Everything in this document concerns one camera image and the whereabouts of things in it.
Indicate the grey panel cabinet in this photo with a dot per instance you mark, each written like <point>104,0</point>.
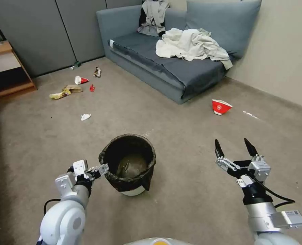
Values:
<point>51,33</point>

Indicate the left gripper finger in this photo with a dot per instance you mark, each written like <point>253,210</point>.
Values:
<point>99,168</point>
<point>97,174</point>

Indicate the green plastic bottle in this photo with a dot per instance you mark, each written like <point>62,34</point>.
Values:
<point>76,64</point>

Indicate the white trash can black bag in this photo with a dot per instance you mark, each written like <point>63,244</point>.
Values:
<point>129,163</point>

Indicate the crumpled white tissue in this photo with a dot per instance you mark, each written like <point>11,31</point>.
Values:
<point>85,117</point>

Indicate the blue-grey sofa cushion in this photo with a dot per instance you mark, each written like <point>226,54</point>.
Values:
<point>225,25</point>

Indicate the small red wrapper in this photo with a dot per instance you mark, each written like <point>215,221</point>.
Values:
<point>92,88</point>

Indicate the red paper bowl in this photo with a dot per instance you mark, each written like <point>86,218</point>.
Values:
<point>220,107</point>

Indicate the white robot front shell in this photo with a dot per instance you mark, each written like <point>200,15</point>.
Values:
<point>156,241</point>

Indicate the red and white paper cup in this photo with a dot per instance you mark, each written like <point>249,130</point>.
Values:
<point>80,80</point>

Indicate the crumpled white cloth heap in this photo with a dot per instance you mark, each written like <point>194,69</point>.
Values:
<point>191,44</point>

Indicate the blue-grey sofa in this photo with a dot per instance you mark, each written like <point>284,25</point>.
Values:
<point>145,56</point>

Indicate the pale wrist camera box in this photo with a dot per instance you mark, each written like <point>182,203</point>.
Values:
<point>260,169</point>
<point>79,167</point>

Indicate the brown paper bag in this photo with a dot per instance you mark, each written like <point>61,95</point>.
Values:
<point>75,88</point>

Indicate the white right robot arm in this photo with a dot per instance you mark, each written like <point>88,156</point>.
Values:
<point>260,213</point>

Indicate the wooden low shelf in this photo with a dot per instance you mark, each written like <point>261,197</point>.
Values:
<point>10,74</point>

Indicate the grey and black jacket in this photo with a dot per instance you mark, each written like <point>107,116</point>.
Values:
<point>152,18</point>

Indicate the brown snack wrapper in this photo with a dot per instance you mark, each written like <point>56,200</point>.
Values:
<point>97,72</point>

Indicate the yellow snack bag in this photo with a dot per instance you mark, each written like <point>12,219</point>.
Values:
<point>59,95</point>

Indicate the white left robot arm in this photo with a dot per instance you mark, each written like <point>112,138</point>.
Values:
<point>64,219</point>

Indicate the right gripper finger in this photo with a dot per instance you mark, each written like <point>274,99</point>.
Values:
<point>219,150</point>
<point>250,148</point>

